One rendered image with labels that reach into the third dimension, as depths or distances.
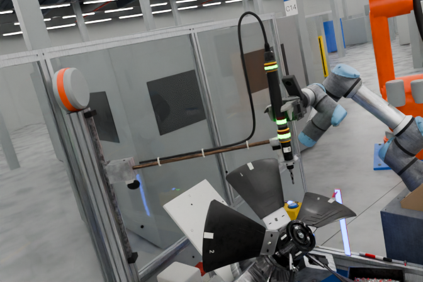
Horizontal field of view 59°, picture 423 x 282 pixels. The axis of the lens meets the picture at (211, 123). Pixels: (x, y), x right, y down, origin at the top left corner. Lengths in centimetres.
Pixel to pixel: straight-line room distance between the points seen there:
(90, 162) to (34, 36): 384
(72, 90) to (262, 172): 78
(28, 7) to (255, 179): 421
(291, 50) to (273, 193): 454
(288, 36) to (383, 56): 143
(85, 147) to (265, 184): 69
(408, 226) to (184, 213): 102
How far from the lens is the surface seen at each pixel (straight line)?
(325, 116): 154
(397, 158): 195
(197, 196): 162
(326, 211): 161
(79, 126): 144
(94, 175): 148
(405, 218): 195
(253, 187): 151
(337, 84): 188
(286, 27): 587
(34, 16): 525
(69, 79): 141
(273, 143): 136
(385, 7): 513
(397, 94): 501
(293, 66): 590
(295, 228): 140
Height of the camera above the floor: 192
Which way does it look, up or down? 11 degrees down
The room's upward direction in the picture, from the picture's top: 13 degrees counter-clockwise
